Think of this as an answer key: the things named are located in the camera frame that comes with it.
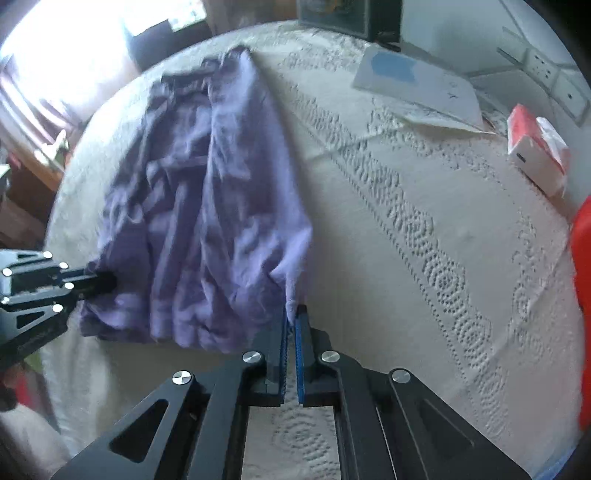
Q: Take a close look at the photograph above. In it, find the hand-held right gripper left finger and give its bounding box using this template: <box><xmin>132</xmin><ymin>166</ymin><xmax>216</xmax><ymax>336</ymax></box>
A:
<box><xmin>51</xmin><ymin>305</ymin><xmax>291</xmax><ymax>480</ymax></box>

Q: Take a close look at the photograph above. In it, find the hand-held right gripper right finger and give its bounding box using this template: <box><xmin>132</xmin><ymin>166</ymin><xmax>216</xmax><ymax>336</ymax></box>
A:
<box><xmin>294</xmin><ymin>305</ymin><xmax>532</xmax><ymax>480</ymax></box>

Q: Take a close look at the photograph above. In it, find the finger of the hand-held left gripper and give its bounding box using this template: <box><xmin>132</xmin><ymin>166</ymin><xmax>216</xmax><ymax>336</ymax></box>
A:
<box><xmin>0</xmin><ymin>282</ymin><xmax>117</xmax><ymax>346</ymax></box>
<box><xmin>0</xmin><ymin>249</ymin><xmax>117</xmax><ymax>291</ymax></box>

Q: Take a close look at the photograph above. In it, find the purple garment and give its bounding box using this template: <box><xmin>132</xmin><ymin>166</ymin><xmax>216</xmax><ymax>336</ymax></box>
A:
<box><xmin>78</xmin><ymin>46</ymin><xmax>315</xmax><ymax>355</ymax></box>

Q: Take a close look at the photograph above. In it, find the white lace tablecloth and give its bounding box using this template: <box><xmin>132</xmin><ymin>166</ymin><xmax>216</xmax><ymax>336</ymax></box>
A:
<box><xmin>44</xmin><ymin>21</ymin><xmax>585</xmax><ymax>480</ymax></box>

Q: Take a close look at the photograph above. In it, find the bright window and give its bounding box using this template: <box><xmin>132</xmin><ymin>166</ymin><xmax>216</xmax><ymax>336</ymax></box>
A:
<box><xmin>0</xmin><ymin>0</ymin><xmax>208</xmax><ymax>121</ymax></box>

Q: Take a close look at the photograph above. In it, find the printed paper sheet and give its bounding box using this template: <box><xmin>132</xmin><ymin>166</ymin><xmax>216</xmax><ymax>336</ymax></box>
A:
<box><xmin>396</xmin><ymin>102</ymin><xmax>498</xmax><ymax>136</ymax></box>

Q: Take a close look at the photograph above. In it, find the red small suitcase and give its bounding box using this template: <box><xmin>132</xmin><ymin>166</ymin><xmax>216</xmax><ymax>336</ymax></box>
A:
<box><xmin>570</xmin><ymin>194</ymin><xmax>591</xmax><ymax>444</ymax></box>

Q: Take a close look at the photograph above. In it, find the white booklet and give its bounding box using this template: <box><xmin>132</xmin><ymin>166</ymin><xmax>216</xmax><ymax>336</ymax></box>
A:
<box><xmin>352</xmin><ymin>44</ymin><xmax>484</xmax><ymax>132</ymax></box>

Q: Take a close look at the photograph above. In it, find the red and white tissue pack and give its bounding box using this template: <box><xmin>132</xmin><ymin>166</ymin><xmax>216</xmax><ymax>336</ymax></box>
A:
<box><xmin>507</xmin><ymin>104</ymin><xmax>571</xmax><ymax>198</ymax></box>

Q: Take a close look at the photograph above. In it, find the white antenna socket plate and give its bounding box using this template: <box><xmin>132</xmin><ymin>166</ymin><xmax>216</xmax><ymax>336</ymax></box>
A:
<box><xmin>551</xmin><ymin>73</ymin><xmax>591</xmax><ymax>124</ymax></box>

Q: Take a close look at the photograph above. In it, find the white power socket plate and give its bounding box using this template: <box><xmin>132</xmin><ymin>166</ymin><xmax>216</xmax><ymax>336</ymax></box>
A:
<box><xmin>523</xmin><ymin>45</ymin><xmax>563</xmax><ymax>89</ymax></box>

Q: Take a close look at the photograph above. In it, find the white wall switch plate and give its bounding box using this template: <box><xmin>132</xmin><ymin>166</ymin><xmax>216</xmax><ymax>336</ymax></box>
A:
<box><xmin>496</xmin><ymin>31</ymin><xmax>528</xmax><ymax>66</ymax></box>

